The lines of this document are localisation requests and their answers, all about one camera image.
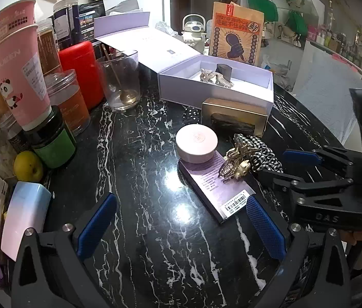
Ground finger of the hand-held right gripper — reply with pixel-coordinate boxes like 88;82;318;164
283;145;361;176
257;168;358;201

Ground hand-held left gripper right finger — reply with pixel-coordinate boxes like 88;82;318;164
246;196;351;308

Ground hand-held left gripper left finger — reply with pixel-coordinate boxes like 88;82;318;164
11;192;118;308

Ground black white gingham scrunchie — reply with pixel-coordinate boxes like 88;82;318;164
232;134;284;174

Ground gold hair claw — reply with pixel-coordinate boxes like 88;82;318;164
218;135;252;180

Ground gold box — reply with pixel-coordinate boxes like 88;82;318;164
200;98;268;137

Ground round pink compact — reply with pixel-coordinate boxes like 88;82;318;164
176;124;218;164

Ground black polka dot scrunchie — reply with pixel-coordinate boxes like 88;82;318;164
183;105;202;125

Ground purple gift box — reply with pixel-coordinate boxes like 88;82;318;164
94;12;274;111

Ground light blue cushion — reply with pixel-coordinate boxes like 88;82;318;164
293;43;362;145

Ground pale pink blue box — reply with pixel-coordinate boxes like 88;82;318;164
1;181;52;262

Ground yellow green fruit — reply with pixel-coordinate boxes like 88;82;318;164
14;151;44;182

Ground dark jar green label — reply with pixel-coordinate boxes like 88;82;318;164
24;106;77;169

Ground small black block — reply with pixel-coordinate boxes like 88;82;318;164
216;63;232;81

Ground beige hair claw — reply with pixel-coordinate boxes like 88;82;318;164
199;68;234;89

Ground row of small bottles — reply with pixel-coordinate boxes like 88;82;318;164
307;3;362;68

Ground clear jar orange contents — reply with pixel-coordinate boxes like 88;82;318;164
45;70;91;135

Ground gold long spoon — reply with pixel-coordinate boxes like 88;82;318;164
102;45;137;105

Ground brown printed paper bag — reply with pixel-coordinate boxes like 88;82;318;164
212;2;265;66

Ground clear drinking glass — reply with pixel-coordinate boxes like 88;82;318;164
96;50;141;111

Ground red canister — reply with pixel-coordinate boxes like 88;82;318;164
58;41;105;110

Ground white kettle bottle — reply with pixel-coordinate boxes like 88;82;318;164
182;14;206;53

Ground pink panda paper cup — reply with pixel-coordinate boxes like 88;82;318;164
0;25;52;126

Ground tall brown jar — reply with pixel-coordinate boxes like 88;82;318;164
37;17;63;74

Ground dark jar white lid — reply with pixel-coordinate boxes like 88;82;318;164
54;0;81;50

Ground black printed package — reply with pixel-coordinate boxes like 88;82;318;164
78;0;106;44

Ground white refrigerator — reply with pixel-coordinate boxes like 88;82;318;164
104;0;172;29

